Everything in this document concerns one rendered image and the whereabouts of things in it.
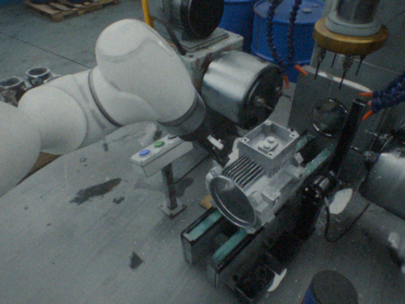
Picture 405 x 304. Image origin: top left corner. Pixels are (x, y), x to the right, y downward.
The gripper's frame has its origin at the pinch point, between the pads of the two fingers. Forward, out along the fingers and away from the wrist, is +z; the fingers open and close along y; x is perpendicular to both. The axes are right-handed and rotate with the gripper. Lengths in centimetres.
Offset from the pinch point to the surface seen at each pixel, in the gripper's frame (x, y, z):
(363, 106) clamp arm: -27.5, -20.7, 0.6
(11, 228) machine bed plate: 55, 47, 5
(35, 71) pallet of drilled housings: 17, 248, 82
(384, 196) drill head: -17.7, -33.0, 20.2
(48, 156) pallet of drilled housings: 61, 170, 90
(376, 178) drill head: -19.8, -29.6, 17.0
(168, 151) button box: 6.4, 15.5, 2.1
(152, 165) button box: 12.1, 15.1, 0.1
